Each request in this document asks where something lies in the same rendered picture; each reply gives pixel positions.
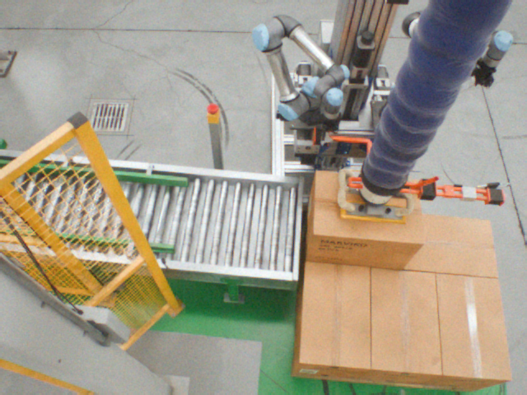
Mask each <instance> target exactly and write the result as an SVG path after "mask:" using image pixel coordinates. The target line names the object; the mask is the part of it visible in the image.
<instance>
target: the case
mask: <svg viewBox="0 0 527 395"><path fill-rule="evenodd" d="M339 188H341V187H340V186H339V184H338V173H336V172H327V171H317V170H316V171H315V177H314V182H313V185H312V189H311V192H310V200H308V204H307V223H306V242H305V260H306V261H309V262H319V263H337V264H347V265H357V266H367V267H385V268H395V269H404V268H405V267H406V266H407V265H408V263H409V262H410V261H411V260H412V258H413V257H414V256H415V255H416V254H417V252H418V251H419V250H420V249H421V248H422V246H423V245H424V238H423V227H422V208H421V200H419V199H417V194H416V193H412V197H413V200H414V208H413V211H412V214H410V215H406V221H407V223H406V224H397V223H389V222H380V221H363V220H353V219H345V218H340V206H339V205H338V190H339ZM346 201H354V202H364V201H363V200H362V199H361V196H360V194H354V193H346ZM386 204H389V205H397V206H406V205H407V203H406V199H399V198H391V199H390V200H389V201H388V202H387V203H386Z"/></svg>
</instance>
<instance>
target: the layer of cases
mask: <svg viewBox="0 0 527 395"><path fill-rule="evenodd" d="M306 223H307V208H306V213H305V219H304V223H303V227H302V236H301V265H300V280H299V294H298V309H297V323H296V336H295V351H294V365H293V373H298V374H315V375H324V376H333V377H342V378H350V379H367V380H375V381H384V382H389V381H393V382H401V383H417V384H426V385H435V386H441V385H443V386H451V387H460V388H476V389H480V388H486V387H490V386H494V385H498V384H501V383H508V382H510V381H511V380H512V378H511V363H510V357H509V352H508V346H507V341H506V326H505V320H504V314H503V309H502V303H501V294H500V287H499V279H497V278H499V276H498V271H497V260H496V255H495V249H494V244H493V239H492V228H491V223H490V221H488V220H479V219H470V218H461V217H452V216H435V215H427V214H422V227H423V238H424V245H423V246H422V248H421V249H420V250H419V251H418V252H417V254H416V255H415V256H414V257H413V258H412V260H411V261H410V262H409V263H408V265H407V266H406V267H405V268H404V269H395V268H385V267H367V266H357V265H347V264H337V263H319V262H309V261H306V260H305V242H306Z"/></svg>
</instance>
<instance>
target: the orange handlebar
mask: <svg viewBox="0 0 527 395"><path fill-rule="evenodd" d="M330 137H331V138H332V139H333V141H336V142H354V143H363V144H367V155H368V154H369V152H370V149H371V141H370V140H369V139H362V138H352V137H335V136H330ZM352 182H362V181H361V177H350V178H348V180H347V185H348V186H349V187H350V188H363V185H362V184H352ZM414 184H415V183H406V184H405V186H409V187H410V186H413V185H414ZM437 189H441V190H442V192H437V195H436V196H437V197H443V198H449V199H452V198H460V199H463V194H460V193H454V191H459V192H462V188H459V187H453V186H452V185H444V186H441V185H437ZM398 193H416V194H419V190H416V189H406V188H403V189H402V190H401V191H400V192H398ZM476 193H486V190H485V189H476ZM476 200H478V201H487V197H486V196H477V199H476Z"/></svg>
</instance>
